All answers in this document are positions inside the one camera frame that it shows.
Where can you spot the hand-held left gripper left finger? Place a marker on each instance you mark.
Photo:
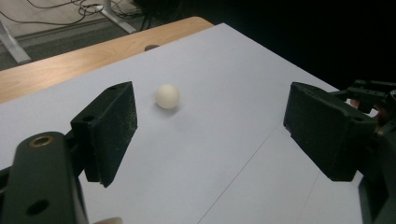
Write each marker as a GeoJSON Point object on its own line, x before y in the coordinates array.
{"type": "Point", "coordinates": [107, 133]}

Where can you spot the white metal stand leg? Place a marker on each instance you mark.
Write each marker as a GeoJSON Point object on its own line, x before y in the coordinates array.
{"type": "Point", "coordinates": [116, 17]}
{"type": "Point", "coordinates": [12, 45]}

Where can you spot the white egg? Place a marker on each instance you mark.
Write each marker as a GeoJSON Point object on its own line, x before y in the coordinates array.
{"type": "Point", "coordinates": [167, 96]}

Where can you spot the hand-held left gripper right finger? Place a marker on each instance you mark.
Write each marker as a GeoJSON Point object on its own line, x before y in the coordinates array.
{"type": "Point", "coordinates": [327, 130]}

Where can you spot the white paper table cover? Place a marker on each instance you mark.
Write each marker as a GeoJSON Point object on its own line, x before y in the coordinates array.
{"type": "Point", "coordinates": [211, 140]}

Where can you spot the dark table grommet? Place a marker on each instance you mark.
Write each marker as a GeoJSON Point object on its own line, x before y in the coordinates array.
{"type": "Point", "coordinates": [152, 47]}

